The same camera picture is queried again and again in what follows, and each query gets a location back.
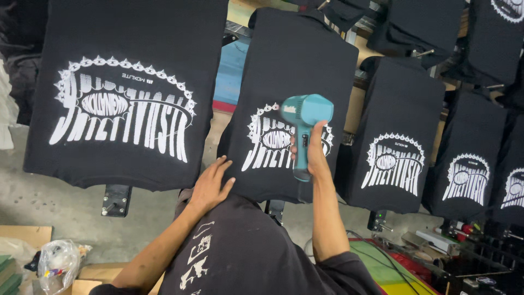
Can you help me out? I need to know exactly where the person's right hand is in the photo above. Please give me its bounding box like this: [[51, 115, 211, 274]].
[[290, 120, 333, 182]]

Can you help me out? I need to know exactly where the person's left hand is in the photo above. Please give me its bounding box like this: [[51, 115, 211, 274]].
[[189, 156, 237, 207]]

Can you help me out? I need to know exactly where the teal heat gun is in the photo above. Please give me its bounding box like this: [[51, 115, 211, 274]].
[[280, 94, 335, 182]]

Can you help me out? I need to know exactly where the brown wooden panel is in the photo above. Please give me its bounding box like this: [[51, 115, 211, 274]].
[[343, 35, 383, 135]]

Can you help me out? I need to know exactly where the black printed t-shirt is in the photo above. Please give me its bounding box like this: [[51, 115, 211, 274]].
[[442, 0, 524, 87], [422, 90, 508, 222], [22, 0, 229, 192], [334, 57, 446, 214], [491, 115, 524, 226], [217, 7, 360, 204]]

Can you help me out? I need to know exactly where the person's black printed shirt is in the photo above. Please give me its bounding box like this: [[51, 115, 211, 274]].
[[89, 188, 383, 295]]

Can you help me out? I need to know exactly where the blue board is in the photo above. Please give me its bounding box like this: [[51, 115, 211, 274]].
[[213, 39, 250, 106]]

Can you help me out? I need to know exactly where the plain black t-shirt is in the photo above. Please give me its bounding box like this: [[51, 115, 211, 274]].
[[366, 0, 465, 69], [319, 0, 371, 33]]

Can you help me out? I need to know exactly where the clear plastic bag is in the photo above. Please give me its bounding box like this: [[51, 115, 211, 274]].
[[38, 240, 93, 295]]

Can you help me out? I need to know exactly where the black printing machine base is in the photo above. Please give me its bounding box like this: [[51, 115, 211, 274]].
[[399, 219, 524, 295]]

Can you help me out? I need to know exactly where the white cloth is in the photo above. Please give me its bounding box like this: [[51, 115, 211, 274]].
[[0, 61, 19, 151]]

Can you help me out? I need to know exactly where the stack of green sponges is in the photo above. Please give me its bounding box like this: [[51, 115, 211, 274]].
[[0, 255, 23, 295]]

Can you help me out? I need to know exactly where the heap of dark clothes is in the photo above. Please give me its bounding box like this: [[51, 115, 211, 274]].
[[0, 0, 50, 126]]

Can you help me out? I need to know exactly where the black metal platen bracket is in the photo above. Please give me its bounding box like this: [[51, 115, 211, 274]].
[[264, 199, 286, 226], [102, 184, 132, 218], [367, 210, 394, 233]]

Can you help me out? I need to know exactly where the green and red screen frame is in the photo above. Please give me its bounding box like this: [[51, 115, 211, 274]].
[[348, 239, 439, 295]]

